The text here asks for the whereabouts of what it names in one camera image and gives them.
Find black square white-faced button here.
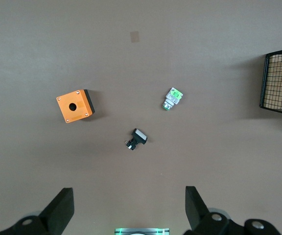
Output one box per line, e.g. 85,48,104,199
124,128,149,150

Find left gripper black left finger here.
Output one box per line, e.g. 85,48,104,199
0,188,75,235

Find green push button switch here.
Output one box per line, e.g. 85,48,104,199
161,87,184,111

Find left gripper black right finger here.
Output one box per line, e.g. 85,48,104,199
184,186,282,235

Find tan tape patch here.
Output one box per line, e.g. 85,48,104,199
130,31,141,44

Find black wire mesh basket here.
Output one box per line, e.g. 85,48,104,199
259,46,282,117

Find orange push-button enclosure box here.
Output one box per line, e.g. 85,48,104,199
56,89,95,124

